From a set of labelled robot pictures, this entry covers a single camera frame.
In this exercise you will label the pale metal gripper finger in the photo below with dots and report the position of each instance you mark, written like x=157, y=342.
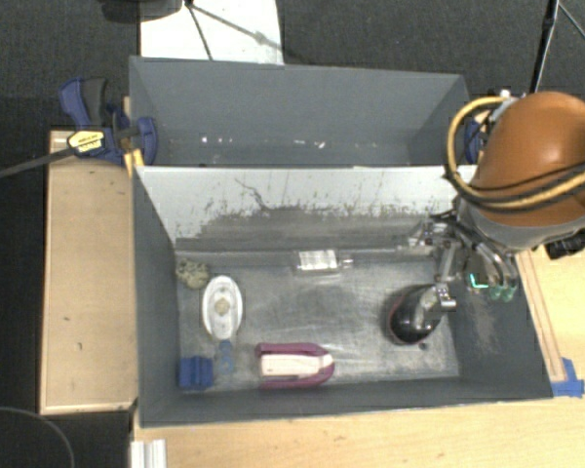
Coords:
x=431, y=307
x=423, y=238

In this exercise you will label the black round bowl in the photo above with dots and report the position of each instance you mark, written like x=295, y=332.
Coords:
x=404, y=322

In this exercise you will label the clear plastic bottle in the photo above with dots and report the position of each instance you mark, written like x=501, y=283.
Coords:
x=319, y=260

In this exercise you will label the grey metal bin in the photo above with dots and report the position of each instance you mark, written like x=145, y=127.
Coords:
x=292, y=305

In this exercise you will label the purple and white stapler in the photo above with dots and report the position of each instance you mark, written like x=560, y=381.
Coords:
x=292, y=366

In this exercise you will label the white and blue spray bottle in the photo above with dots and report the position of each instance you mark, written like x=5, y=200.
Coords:
x=222, y=310

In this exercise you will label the beige lumpy toy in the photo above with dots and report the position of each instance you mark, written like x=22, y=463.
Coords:
x=192, y=272

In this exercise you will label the pale wood board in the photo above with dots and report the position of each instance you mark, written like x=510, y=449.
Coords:
x=90, y=285

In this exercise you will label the black cylinder on white bracket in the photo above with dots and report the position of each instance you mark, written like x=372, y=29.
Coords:
x=570, y=244

